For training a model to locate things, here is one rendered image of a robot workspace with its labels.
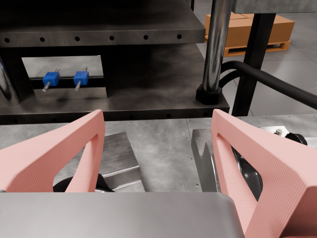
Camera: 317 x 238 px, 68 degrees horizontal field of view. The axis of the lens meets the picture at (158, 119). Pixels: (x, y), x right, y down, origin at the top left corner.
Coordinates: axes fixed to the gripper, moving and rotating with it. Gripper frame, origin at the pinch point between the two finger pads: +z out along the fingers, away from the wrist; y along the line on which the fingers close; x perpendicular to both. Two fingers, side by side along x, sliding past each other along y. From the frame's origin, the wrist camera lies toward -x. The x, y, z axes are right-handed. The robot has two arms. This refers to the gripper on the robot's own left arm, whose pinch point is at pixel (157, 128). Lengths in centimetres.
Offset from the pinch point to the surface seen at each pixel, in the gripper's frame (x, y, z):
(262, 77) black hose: 26, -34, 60
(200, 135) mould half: 33, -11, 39
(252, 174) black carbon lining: 27.2, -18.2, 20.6
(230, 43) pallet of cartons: 93, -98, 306
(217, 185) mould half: 27.7, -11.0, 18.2
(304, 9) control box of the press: 9, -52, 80
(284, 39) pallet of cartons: 95, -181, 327
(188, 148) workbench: 39, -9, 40
